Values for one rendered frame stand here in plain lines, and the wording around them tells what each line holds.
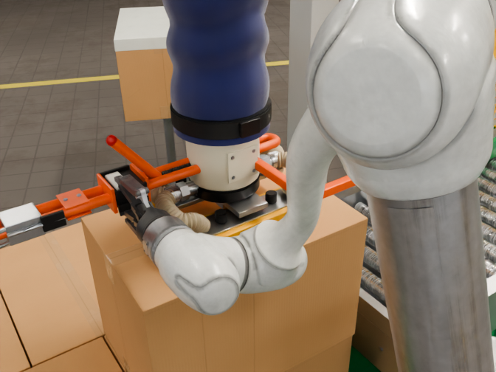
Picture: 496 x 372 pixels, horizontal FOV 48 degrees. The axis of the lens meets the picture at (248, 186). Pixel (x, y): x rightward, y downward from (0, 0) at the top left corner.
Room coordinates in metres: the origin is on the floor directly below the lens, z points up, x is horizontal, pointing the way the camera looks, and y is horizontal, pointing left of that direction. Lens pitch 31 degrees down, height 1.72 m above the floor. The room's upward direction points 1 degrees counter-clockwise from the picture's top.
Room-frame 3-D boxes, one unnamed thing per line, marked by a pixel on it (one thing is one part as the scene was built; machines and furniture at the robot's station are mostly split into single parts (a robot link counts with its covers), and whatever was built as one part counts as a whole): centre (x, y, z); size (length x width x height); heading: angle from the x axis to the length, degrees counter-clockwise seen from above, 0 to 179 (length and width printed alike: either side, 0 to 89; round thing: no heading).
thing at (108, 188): (1.02, 0.26, 1.11); 0.10 x 0.08 x 0.06; 34
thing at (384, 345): (1.35, -0.25, 0.47); 0.70 x 0.03 x 0.15; 33
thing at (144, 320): (1.15, 0.06, 0.74); 0.60 x 0.40 x 0.40; 122
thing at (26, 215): (0.90, 0.44, 1.11); 0.07 x 0.07 x 0.04; 34
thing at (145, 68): (2.79, 0.43, 0.82); 0.60 x 0.40 x 0.40; 8
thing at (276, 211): (1.08, 0.00, 1.01); 0.34 x 0.10 x 0.05; 124
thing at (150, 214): (0.88, 0.19, 1.11); 0.09 x 0.07 x 0.08; 34
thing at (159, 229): (0.82, 0.15, 1.11); 0.09 x 0.06 x 0.09; 124
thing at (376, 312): (1.35, -0.25, 0.58); 0.70 x 0.03 x 0.06; 33
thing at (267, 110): (1.15, 0.06, 1.23); 0.23 x 0.23 x 0.04
